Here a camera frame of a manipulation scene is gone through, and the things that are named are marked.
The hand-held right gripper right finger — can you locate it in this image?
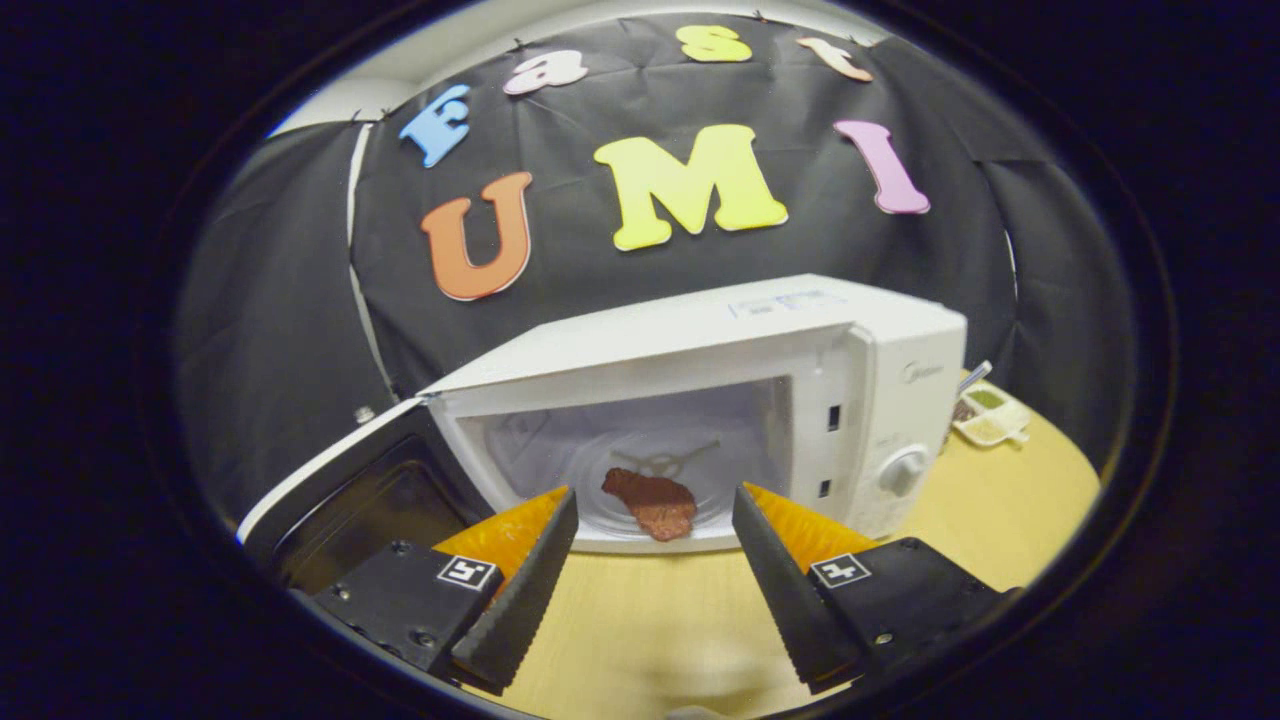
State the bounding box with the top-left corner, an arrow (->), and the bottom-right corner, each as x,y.
732,482 -> 1006,696

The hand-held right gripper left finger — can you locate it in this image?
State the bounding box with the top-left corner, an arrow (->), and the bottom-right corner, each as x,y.
312,486 -> 581,696

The brown meat piece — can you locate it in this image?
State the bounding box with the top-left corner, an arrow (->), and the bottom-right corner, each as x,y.
601,467 -> 698,543

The white microwave oven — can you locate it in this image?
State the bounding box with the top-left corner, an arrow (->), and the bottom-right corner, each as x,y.
237,273 -> 969,601

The white divided condiment dish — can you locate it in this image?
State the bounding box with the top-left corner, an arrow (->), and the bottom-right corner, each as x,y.
952,382 -> 1031,448

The black backdrop cloth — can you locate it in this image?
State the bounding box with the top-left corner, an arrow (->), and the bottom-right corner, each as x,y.
175,12 -> 1141,521

